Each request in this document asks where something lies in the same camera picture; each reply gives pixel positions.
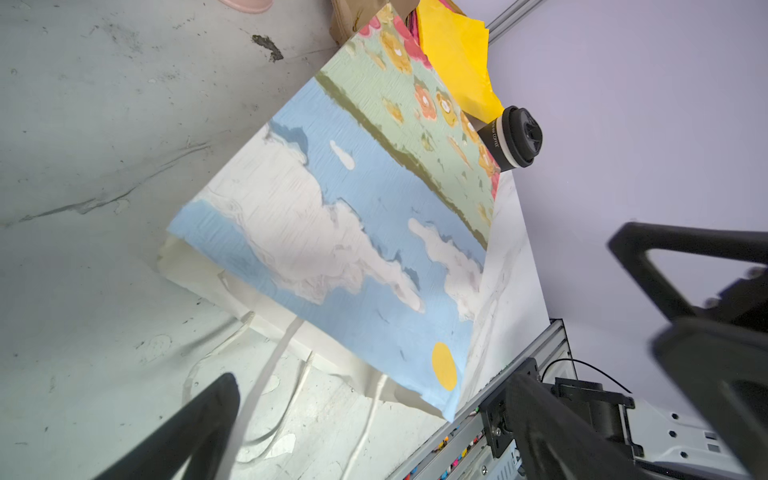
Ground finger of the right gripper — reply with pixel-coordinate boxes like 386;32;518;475
608;222;767;321
651;318;767;479

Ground stacked brown cup carriers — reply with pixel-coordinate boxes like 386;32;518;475
330;0;419;46

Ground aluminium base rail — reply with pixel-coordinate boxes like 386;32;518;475
389;319;572;480

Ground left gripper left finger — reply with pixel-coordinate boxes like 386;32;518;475
98;373;240;479

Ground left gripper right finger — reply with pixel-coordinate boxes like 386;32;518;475
506;373;648;479

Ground painted paper gift bag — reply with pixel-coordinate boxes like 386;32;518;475
157;2;502;480

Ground yellow napkin stack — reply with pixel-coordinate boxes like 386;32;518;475
416;1;504;123

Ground paper coffee cup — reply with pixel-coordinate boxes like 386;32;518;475
478;106;543;172

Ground pink straw bucket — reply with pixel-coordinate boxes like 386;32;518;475
220;0;274;14

